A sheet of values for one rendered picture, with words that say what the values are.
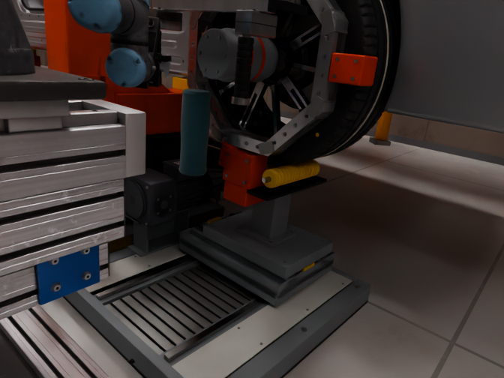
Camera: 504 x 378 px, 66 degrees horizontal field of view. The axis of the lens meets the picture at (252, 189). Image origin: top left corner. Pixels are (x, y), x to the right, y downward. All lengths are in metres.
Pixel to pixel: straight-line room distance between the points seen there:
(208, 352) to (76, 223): 0.71
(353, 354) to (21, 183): 1.12
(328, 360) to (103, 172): 0.98
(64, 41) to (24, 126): 0.94
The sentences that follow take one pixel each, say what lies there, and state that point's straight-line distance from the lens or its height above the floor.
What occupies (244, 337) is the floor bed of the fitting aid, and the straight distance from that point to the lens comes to 1.23.
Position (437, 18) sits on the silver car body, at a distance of 1.17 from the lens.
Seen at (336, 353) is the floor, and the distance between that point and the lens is 1.36.
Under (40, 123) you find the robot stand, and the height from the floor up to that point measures 0.77.
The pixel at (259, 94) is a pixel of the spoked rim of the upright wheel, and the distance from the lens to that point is 1.31.
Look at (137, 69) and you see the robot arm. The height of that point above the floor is 0.81.
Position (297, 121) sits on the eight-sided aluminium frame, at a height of 0.70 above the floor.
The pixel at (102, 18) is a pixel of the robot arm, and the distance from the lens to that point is 0.72.
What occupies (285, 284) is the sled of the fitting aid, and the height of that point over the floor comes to 0.16.
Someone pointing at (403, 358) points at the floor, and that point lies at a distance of 1.44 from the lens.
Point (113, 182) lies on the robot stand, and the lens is 0.56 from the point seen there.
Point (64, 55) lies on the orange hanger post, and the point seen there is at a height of 0.80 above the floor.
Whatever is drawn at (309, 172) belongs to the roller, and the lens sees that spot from 1.31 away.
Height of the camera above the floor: 0.87
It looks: 19 degrees down
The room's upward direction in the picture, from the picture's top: 6 degrees clockwise
